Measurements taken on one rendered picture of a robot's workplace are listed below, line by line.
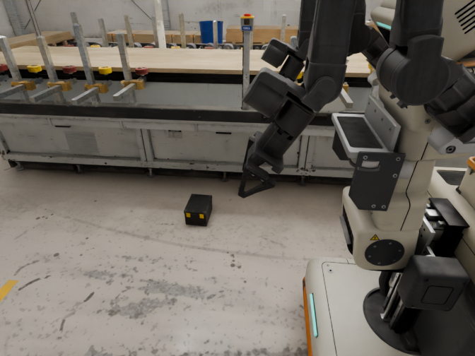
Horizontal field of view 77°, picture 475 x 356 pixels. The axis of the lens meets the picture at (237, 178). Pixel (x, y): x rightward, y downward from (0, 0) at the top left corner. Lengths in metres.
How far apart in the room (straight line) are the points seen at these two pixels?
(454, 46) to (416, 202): 0.36
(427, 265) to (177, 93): 1.81
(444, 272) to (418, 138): 0.35
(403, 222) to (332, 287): 0.60
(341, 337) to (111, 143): 2.10
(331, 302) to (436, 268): 0.54
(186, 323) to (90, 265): 0.69
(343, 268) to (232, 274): 0.61
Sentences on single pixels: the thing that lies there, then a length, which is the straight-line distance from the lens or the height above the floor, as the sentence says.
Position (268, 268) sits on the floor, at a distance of 1.79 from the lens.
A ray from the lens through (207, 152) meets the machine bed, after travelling 2.39.
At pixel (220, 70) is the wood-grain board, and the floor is 0.90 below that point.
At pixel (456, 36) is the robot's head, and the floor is 1.28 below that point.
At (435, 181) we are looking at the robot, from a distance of 1.20.
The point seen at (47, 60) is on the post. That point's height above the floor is 0.97.
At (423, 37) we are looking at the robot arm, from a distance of 0.53.
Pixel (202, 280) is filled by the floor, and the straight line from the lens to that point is 1.74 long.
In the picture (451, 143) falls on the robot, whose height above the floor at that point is 1.13.
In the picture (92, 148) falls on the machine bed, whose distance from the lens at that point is 2.73.
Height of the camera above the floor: 1.35
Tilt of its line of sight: 33 degrees down
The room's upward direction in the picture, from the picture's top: straight up
